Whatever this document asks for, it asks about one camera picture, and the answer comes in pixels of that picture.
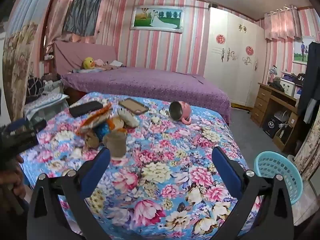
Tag framed couple photo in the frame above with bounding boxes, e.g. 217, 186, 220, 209
292, 35, 315, 65

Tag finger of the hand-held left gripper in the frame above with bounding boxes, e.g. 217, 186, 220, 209
10, 131, 40, 153
5, 119, 47, 133

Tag dark patterned bag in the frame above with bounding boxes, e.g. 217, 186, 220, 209
27, 77, 45, 98

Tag black phone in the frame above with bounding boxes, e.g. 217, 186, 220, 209
69, 101, 104, 117

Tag pink long curtain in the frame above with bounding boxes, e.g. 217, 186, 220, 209
45, 0, 83, 55

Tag yellow orange wrapper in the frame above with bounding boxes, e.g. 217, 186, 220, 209
107, 117, 127, 133

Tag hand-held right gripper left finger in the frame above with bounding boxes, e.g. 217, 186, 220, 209
26, 147, 112, 240

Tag cloth-covered bedside table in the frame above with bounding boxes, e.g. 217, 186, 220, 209
24, 91, 70, 120

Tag white wrapper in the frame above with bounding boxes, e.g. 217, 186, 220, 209
117, 107, 140, 128

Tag pink covered headboard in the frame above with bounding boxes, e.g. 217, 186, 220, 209
53, 41, 118, 75

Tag person's left hand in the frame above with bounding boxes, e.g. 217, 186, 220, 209
0, 156, 27, 200

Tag black printed box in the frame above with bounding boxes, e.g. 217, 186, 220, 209
262, 115, 279, 138

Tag white wardrobe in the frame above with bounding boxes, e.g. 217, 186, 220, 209
204, 7, 265, 108

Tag floral doorway curtain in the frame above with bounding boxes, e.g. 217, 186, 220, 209
294, 110, 320, 180

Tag orange snack packet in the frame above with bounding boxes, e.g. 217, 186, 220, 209
76, 102, 113, 135

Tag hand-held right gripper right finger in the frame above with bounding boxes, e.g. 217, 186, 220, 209
211, 146, 294, 240

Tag desk lamp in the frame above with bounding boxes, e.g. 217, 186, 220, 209
266, 65, 278, 87

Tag light blue plastic basket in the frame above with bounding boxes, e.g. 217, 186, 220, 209
254, 151, 303, 212

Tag white round appliance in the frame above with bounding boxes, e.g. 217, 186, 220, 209
274, 110, 292, 125

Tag white storage box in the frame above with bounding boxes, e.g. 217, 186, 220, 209
279, 77, 298, 97

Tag purple dotted bed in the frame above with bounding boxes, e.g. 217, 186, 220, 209
61, 67, 232, 125

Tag grey curtain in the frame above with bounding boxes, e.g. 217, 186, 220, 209
62, 0, 105, 37

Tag pink short curtain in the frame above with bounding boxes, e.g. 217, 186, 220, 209
264, 4, 302, 40

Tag wooden desk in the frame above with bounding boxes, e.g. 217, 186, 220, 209
251, 82, 309, 153

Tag floral blue blanket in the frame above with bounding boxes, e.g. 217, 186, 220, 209
19, 92, 263, 240

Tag blue wrapper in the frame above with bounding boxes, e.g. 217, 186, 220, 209
96, 122, 111, 142

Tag dark hanging clothes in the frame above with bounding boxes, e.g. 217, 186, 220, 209
297, 41, 320, 124

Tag yellow duck plush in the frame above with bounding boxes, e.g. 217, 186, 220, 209
82, 57, 96, 70

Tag dark clothes pile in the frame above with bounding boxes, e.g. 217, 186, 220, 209
269, 79, 284, 92

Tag framed wedding picture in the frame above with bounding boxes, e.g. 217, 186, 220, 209
130, 5, 185, 33

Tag pink mug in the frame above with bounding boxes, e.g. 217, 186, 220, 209
169, 101, 192, 125

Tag brown-cased phone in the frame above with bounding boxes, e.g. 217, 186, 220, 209
118, 98, 150, 115

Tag floral striped curtain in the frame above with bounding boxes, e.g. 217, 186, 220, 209
2, 0, 54, 122

